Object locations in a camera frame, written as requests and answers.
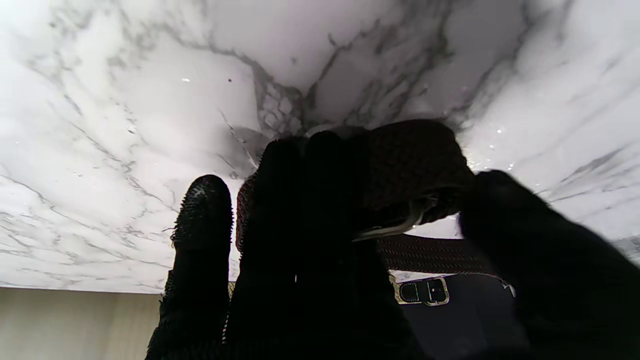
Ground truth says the black belt with silver buckle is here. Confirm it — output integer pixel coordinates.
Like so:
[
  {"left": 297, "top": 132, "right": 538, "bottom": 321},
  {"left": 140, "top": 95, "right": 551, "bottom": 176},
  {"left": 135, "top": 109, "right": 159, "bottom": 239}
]
[{"left": 235, "top": 119, "right": 501, "bottom": 276}]

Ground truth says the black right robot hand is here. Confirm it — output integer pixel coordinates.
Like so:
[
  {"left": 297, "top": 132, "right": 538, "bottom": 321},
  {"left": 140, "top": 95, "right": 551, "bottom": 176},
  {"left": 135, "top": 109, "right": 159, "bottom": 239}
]
[{"left": 145, "top": 131, "right": 640, "bottom": 360}]

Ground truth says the black belt storage box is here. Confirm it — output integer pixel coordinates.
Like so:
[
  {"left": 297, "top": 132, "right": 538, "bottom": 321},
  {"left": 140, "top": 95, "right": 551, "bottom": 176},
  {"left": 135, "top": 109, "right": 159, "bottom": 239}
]
[{"left": 395, "top": 274, "right": 531, "bottom": 360}]

